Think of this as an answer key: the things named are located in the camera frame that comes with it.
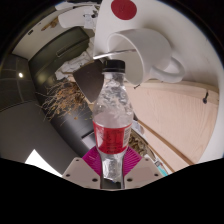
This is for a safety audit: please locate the dried plant in dark pot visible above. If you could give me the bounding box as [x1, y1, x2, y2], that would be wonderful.
[38, 59, 105, 123]

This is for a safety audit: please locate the flat round red coaster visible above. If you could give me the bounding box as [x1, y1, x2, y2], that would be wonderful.
[110, 0, 138, 21]

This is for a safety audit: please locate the dried branch wooden sculpture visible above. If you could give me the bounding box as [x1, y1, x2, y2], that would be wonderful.
[128, 129, 151, 158]

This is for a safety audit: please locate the beige wooden drawing board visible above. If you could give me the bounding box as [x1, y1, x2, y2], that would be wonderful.
[124, 79, 219, 174]

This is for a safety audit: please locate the carved wooden figure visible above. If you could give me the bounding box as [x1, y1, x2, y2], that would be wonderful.
[41, 18, 60, 32]

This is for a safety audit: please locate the clear red-labelled plastic bottle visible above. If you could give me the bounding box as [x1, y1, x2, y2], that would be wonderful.
[92, 59, 134, 184]

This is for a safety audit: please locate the colourful painted sheet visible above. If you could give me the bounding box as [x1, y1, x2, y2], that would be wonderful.
[153, 160, 168, 176]

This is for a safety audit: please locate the white ceramic mug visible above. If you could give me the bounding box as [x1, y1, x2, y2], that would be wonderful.
[105, 27, 186, 86]

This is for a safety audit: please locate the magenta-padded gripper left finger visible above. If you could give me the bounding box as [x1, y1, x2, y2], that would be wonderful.
[61, 147, 105, 190]

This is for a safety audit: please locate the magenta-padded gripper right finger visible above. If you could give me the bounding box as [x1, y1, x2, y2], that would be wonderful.
[120, 147, 164, 190]

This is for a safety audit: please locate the large ceiling light panel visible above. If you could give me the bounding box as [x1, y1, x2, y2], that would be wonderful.
[24, 148, 63, 178]

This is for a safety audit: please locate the metal spoon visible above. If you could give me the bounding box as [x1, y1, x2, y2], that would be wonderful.
[92, 48, 137, 61]

